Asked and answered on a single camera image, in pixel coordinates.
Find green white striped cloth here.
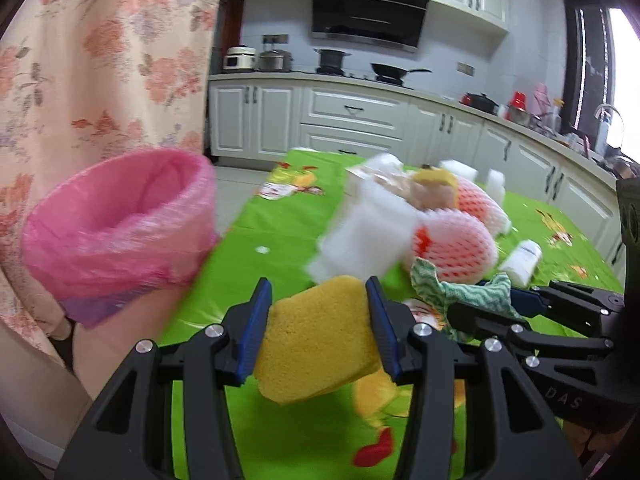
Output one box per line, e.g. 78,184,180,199
410,257,522,342

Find black range hood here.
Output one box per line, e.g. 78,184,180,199
311,0,432,54

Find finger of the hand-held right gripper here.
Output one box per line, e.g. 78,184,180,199
475,281,626,322
446,301,616,362

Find crumpled brown paper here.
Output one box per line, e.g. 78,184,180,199
407,182,459,212

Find dark framed window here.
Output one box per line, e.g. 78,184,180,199
562,0,640,153

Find chrome sink faucet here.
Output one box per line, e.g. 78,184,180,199
593,103,624,152

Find white rice cooker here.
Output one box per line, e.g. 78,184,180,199
222,46,259,72

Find black cooking pot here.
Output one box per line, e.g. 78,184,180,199
314,48,352,72

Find white plastic bottle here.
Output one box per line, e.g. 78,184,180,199
500,240,543,288

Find white lower kitchen cabinets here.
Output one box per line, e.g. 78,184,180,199
207,72,626,267

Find large white foam block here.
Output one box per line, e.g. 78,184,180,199
307,180,426,283

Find red black casserole pot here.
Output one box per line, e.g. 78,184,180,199
460,92,500,114

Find purple bin with pink bag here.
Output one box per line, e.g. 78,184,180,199
22,149,221,330

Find white foam cube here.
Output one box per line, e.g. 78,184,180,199
440,160,479,182

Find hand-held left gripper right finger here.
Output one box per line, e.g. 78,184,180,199
365,275,586,480

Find steel mixing bowl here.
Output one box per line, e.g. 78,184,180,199
507,107,544,129

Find steel pressure cooker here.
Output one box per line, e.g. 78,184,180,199
257,45,294,72

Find pink white foam fruit net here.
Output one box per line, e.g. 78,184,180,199
412,210,498,282
452,177,511,235

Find green printed tablecloth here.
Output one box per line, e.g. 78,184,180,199
160,147,626,480

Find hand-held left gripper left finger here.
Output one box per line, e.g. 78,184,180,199
55,277,273,480

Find black frying pan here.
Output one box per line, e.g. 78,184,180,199
370,62,432,84

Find narrow white foam block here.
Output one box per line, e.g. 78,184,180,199
487,169,506,207

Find floral curtain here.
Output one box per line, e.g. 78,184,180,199
0,0,227,386

